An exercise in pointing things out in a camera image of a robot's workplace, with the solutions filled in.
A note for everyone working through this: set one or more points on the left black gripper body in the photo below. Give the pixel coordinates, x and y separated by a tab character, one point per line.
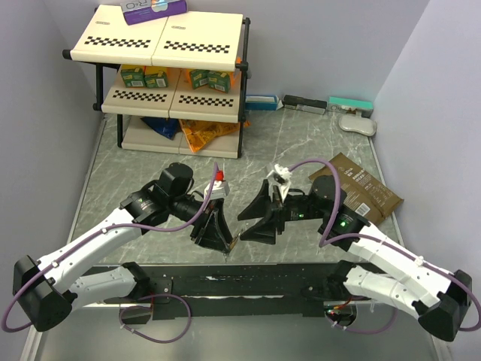
200	226

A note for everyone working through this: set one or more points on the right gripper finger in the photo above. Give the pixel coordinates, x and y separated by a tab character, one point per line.
258	207
263	231

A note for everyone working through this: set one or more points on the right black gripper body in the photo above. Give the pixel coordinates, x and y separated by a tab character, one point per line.
279	214

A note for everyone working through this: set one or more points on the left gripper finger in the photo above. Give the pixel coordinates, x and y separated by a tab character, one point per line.
221	243
222	231

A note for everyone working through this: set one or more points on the small brass padlock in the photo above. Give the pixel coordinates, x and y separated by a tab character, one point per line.
235	239

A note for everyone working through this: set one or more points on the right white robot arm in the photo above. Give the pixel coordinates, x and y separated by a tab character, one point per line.
436	298

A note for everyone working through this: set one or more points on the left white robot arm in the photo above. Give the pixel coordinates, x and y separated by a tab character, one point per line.
48	289

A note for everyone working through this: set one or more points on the orange snack bag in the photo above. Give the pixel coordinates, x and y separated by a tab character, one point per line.
200	133

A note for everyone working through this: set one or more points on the blue snack bag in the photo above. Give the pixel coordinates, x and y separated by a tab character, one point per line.
166	127

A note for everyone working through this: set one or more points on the brown foil pouch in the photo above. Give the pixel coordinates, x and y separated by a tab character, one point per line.
365	194

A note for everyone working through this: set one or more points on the blue white flat box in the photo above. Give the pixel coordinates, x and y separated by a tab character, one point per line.
263	103

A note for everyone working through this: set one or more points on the black long box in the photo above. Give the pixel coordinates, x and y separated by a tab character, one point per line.
306	105

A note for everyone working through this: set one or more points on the grey white pad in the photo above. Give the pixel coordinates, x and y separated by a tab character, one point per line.
360	125

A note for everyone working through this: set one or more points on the green yellow carton right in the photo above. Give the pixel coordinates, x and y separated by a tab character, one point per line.
219	80

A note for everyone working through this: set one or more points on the green yellow carton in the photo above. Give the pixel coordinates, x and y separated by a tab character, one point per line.
156	77
219	80
198	78
133	75

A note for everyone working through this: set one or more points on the cream black three-tier shelf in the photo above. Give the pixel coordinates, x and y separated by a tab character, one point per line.
176	84

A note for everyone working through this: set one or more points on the teal white box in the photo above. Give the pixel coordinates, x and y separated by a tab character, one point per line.
342	105

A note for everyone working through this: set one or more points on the green yellow carton far left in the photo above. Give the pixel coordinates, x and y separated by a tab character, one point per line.
133	75

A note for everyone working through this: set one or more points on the purple white box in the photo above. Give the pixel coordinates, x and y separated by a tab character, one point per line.
141	11

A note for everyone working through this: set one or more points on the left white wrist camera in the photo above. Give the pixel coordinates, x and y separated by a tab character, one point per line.
220	187

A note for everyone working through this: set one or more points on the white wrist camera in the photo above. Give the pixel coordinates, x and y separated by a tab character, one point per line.
279	176
220	187

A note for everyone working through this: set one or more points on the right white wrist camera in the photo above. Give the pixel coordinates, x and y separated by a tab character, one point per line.
279	176

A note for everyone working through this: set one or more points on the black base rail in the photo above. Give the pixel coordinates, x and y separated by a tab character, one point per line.
244	289

